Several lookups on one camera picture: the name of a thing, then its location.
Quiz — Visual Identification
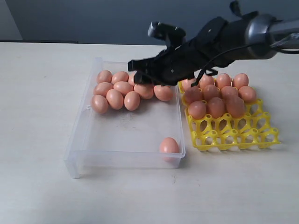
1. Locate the brown egg front right corner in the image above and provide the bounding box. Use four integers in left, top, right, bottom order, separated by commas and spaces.
159, 137, 180, 163

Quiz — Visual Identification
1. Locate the black object behind table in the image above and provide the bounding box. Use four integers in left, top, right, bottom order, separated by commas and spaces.
0, 40, 79, 44

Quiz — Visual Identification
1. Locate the brown egg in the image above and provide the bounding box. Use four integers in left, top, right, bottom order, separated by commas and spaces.
96, 70, 113, 84
203, 84, 220, 102
128, 72, 135, 86
91, 95, 108, 114
111, 71, 129, 84
221, 86, 238, 100
226, 95, 245, 118
187, 101, 206, 119
183, 86, 203, 105

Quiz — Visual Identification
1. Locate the brown egg placed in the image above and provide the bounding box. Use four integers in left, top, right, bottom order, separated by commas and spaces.
181, 78, 196, 91
199, 74, 214, 89
215, 73, 232, 89

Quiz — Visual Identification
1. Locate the clear plastic bin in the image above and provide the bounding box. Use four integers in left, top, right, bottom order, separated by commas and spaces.
64, 57, 186, 179

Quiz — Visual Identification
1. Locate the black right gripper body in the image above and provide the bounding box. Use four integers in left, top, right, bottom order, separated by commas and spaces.
151, 39, 220, 87

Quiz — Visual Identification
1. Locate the yellow plastic egg tray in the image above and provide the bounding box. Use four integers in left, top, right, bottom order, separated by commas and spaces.
177, 79, 280, 152

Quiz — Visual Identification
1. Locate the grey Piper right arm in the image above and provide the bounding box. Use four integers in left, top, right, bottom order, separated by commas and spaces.
128, 12, 299, 86

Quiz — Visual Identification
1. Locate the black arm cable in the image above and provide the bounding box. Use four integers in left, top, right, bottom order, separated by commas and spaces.
190, 0, 299, 88

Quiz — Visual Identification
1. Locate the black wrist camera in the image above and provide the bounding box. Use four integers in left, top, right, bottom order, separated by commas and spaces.
148, 21, 186, 48

